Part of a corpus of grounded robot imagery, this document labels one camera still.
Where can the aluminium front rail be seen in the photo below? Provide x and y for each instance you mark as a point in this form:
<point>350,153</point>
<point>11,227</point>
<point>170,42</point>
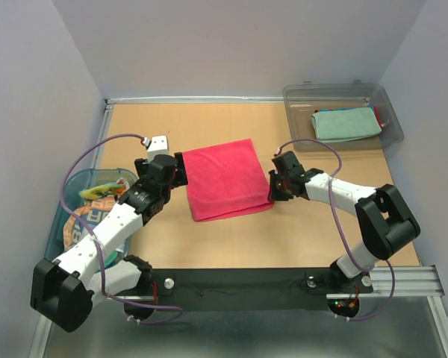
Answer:
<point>122,279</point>

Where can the teal plastic laundry bin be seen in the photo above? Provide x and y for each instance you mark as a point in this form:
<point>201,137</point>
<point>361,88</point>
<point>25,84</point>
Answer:
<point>84,179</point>

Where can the red blue cat towel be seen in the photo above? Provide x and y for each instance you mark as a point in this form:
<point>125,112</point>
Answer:
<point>373,108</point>

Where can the yellow patterned towel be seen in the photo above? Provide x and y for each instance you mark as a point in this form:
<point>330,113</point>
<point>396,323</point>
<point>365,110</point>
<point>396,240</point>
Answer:
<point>114,189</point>

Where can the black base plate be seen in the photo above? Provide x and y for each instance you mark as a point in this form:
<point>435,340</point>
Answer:
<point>145,308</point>

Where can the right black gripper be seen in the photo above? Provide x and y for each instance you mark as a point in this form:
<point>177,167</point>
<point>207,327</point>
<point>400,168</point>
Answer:
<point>274,194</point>

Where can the pink towel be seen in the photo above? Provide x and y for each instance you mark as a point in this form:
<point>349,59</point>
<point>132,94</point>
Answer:
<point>225,181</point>

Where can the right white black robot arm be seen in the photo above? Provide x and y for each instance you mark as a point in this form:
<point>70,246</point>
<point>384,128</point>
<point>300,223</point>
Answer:
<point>384,219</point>

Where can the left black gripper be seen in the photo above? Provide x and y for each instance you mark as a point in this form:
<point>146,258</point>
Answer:
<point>181,180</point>

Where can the mint green towel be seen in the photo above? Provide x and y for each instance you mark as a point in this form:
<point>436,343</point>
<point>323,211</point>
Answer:
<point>345,125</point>

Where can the clear grey plastic bin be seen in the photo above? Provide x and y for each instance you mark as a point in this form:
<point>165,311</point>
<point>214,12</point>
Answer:
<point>302,100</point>

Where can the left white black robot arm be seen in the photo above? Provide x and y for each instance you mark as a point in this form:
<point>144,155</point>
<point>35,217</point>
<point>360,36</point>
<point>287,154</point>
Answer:
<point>66,289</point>

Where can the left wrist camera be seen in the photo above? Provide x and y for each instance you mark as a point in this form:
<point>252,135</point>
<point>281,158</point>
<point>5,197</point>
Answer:
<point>155,146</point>

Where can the patterned light blue towel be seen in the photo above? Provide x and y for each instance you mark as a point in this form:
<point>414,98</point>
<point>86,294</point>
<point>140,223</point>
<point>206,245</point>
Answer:
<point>92,214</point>

